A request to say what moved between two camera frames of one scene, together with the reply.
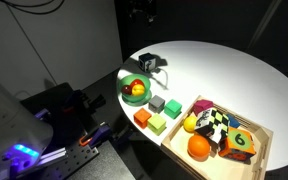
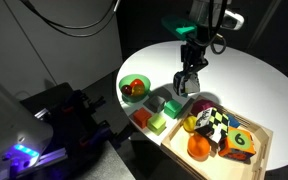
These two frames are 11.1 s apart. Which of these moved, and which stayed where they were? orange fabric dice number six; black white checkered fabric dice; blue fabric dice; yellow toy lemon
Moved: blue fabric dice
Stayed: yellow toy lemon; orange fabric dice number six; black white checkered fabric dice
